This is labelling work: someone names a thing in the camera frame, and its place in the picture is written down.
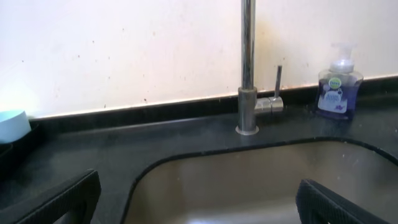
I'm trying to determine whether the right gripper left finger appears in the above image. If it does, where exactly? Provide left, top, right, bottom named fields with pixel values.
left=0, top=169, right=102, bottom=224

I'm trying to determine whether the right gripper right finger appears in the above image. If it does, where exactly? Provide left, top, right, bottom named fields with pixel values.
left=295, top=179, right=392, bottom=224

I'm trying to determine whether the steel sink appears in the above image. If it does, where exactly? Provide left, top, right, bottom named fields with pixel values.
left=120, top=136, right=398, bottom=224

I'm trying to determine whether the black tray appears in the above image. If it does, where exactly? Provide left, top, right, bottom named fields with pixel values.
left=0, top=123, right=41, bottom=178

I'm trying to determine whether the blue cup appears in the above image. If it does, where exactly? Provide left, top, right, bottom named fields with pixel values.
left=0, top=109, right=32, bottom=144

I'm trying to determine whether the blue soap bottle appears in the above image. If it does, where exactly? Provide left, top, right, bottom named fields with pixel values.
left=315, top=42, right=364, bottom=121

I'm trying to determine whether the steel tap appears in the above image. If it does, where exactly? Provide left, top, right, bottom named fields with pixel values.
left=235, top=0, right=284, bottom=136

